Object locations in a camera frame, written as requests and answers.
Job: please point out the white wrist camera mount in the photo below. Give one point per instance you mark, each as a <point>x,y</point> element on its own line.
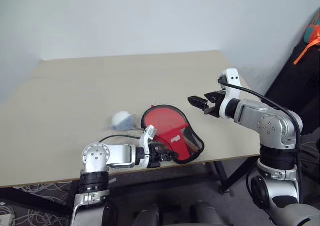
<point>232,77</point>
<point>150,132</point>

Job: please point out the teal orange bag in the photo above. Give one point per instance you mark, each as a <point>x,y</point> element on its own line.
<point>312,28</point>

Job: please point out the white blue-grey balled sock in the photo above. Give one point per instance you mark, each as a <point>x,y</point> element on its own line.
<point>128,123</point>

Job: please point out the black table floor bar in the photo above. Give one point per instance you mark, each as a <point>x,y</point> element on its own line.
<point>37,201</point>

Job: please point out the red black mesh paddle case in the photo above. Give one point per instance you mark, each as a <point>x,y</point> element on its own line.
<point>175,138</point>

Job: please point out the red table tennis paddle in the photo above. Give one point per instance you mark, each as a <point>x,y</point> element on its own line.
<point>160,119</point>

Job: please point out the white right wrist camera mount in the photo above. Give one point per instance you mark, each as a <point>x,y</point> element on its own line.
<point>232,77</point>

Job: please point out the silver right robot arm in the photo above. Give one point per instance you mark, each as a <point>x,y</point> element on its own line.
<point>270,126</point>

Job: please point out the black chair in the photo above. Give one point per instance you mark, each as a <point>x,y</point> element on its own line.
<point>295,86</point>

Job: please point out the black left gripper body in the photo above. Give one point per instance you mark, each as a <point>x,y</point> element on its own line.
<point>156,156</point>

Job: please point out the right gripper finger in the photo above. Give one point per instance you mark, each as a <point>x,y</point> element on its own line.
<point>198,102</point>
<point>212,111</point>

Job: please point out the white power strip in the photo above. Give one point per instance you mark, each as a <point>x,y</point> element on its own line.
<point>5,217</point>

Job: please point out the dark rounded shape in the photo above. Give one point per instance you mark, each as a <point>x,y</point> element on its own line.
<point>147,216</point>

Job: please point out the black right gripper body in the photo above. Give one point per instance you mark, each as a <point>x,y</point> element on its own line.
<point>216,99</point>

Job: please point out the black table leg frame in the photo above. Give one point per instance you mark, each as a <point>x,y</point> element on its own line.
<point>220,173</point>

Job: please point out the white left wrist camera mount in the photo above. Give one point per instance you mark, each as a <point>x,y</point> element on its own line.
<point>150,132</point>

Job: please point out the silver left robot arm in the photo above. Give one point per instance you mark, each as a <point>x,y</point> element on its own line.
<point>120,153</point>

